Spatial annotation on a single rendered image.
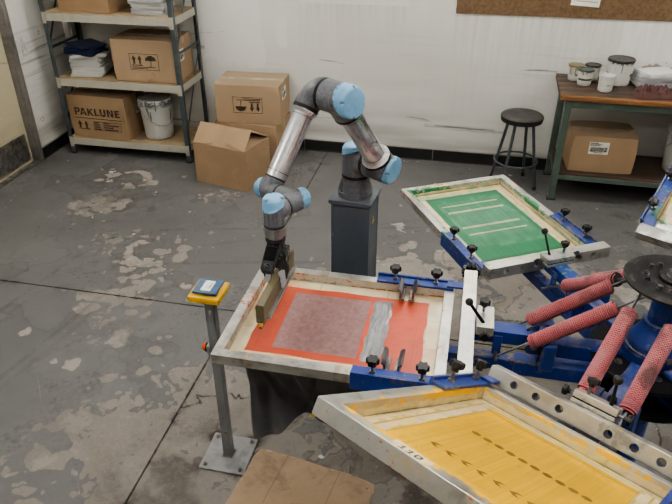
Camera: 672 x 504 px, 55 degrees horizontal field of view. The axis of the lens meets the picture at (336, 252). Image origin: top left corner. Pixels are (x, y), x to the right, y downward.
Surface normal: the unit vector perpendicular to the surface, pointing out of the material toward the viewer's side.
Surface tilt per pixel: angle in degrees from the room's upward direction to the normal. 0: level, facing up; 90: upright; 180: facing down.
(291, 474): 1
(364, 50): 90
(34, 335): 0
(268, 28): 90
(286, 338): 0
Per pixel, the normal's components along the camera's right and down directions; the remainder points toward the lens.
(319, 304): 0.00, -0.85
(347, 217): -0.30, 0.50
